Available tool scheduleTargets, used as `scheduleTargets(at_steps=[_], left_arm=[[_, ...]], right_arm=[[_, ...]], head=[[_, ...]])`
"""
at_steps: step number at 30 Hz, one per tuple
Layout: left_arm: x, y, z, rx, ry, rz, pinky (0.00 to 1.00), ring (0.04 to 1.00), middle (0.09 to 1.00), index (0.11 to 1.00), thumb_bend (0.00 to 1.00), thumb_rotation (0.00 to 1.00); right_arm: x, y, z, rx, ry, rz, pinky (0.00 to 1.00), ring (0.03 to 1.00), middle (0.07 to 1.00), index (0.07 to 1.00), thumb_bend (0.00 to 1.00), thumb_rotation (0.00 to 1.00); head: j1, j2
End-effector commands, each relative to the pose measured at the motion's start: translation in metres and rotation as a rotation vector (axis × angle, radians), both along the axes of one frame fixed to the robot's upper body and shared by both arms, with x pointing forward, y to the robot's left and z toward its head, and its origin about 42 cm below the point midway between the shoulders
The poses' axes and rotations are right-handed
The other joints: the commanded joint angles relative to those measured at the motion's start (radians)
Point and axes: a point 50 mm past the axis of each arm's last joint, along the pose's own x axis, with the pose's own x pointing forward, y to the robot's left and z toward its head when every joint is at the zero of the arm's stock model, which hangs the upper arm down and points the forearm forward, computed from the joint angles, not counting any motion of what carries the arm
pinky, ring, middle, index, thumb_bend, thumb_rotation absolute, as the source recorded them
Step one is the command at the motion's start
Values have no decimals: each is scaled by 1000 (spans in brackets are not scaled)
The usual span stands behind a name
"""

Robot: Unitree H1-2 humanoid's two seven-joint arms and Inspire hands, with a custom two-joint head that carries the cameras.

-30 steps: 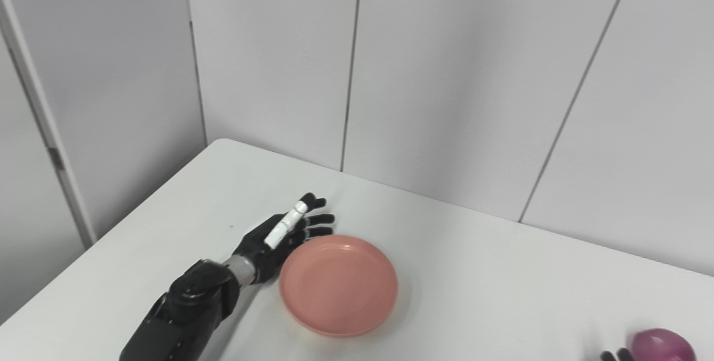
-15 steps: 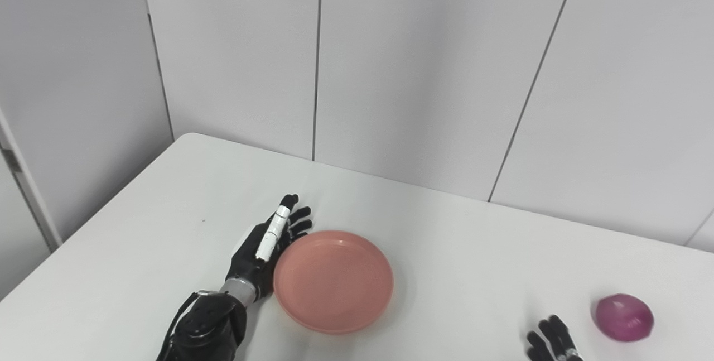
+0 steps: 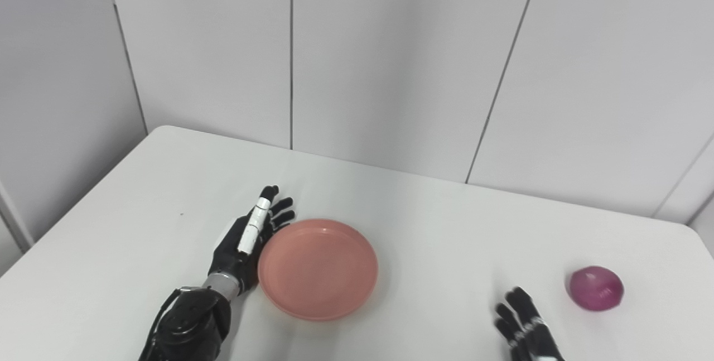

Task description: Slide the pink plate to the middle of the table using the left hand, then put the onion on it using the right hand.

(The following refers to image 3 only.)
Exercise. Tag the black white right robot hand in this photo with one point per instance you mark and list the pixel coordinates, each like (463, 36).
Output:
(530, 333)

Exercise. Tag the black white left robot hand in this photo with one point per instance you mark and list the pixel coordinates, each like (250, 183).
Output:
(240, 249)

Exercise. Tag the purple red onion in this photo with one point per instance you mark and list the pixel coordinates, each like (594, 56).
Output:
(596, 288)

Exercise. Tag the pink round plate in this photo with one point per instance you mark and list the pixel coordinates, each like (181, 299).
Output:
(318, 270)

